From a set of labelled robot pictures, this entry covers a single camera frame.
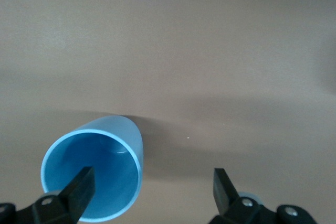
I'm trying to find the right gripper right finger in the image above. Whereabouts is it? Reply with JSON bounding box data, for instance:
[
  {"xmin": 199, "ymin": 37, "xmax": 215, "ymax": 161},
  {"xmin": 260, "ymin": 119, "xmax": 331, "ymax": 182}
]
[{"xmin": 209, "ymin": 167, "xmax": 317, "ymax": 224}]

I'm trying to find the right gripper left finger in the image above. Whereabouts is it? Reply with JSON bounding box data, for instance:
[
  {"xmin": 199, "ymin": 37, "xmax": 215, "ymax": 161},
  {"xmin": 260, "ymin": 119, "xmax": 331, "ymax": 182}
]
[{"xmin": 0, "ymin": 166, "xmax": 96, "ymax": 224}]

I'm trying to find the light blue cup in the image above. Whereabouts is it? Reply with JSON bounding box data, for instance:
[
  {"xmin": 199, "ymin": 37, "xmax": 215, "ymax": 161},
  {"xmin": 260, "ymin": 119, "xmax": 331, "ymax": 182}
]
[{"xmin": 40, "ymin": 115, "xmax": 145, "ymax": 223}]

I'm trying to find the brown table cloth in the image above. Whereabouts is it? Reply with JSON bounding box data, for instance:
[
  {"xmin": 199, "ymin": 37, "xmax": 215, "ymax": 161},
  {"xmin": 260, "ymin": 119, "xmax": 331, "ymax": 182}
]
[{"xmin": 0, "ymin": 0, "xmax": 336, "ymax": 224}]

